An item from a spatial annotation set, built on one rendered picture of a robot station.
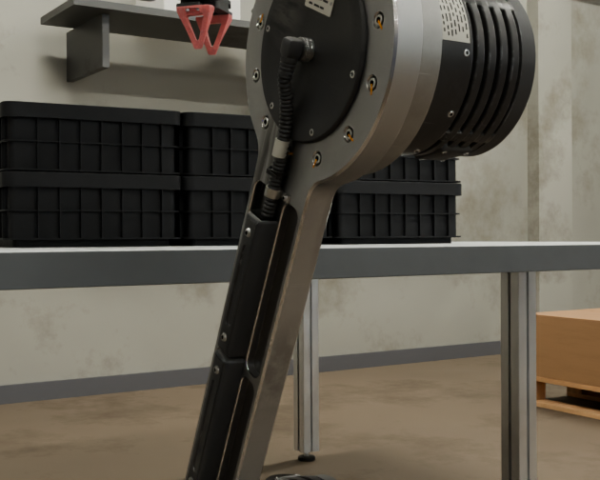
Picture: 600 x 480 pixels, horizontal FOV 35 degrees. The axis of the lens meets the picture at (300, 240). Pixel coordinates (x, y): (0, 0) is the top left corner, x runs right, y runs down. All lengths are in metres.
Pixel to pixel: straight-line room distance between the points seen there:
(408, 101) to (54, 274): 0.45
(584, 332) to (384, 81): 3.18
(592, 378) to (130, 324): 2.07
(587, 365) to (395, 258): 2.68
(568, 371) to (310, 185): 3.19
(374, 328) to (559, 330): 1.50
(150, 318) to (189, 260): 3.42
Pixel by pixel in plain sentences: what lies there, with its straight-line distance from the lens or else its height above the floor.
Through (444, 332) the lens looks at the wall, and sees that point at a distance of 5.55.
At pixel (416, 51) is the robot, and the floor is 0.86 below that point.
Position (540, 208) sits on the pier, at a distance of 5.96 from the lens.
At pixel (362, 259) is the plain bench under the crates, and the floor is 0.68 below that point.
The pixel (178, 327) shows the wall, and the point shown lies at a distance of 4.59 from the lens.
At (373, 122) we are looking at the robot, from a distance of 0.78.
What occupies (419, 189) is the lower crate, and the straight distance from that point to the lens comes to 1.85.
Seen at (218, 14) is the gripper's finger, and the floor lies 1.13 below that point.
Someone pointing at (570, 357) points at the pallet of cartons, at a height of 0.22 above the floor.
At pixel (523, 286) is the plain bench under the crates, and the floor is 0.60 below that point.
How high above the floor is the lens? 0.71
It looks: level
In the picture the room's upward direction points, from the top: straight up
